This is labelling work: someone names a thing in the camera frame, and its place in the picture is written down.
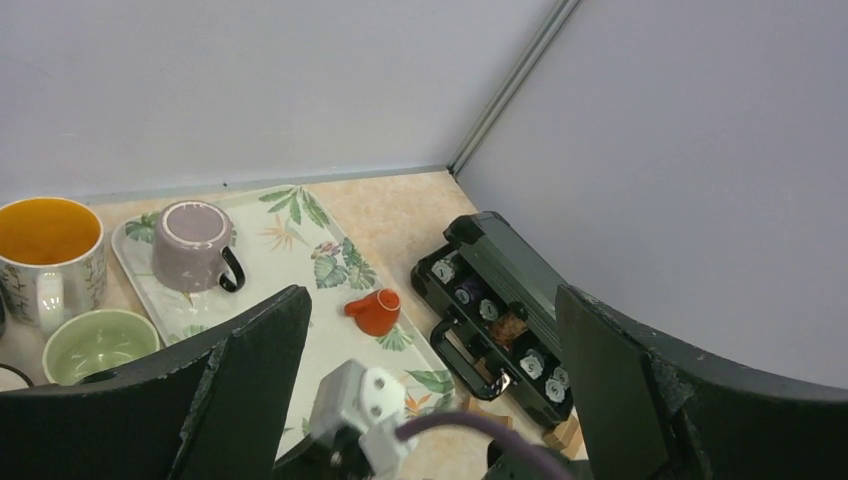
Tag floral white serving tray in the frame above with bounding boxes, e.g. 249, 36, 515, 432
112, 186, 456, 454

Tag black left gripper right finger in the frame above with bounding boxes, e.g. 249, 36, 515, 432
555, 284, 847, 479

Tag stacked wooden blocks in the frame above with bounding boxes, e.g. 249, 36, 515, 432
542, 412, 588, 460

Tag light wooden block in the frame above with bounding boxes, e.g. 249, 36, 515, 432
461, 396, 513, 430

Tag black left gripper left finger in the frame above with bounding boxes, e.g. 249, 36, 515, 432
1, 285, 312, 479

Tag small orange cup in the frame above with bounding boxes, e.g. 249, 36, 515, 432
343, 288, 401, 337

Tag black poker chip case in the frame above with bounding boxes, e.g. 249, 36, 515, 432
410, 211, 573, 428

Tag light green mug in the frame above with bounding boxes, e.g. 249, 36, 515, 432
42, 309, 162, 386

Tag lilac mug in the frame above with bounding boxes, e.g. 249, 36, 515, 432
152, 200, 246, 293

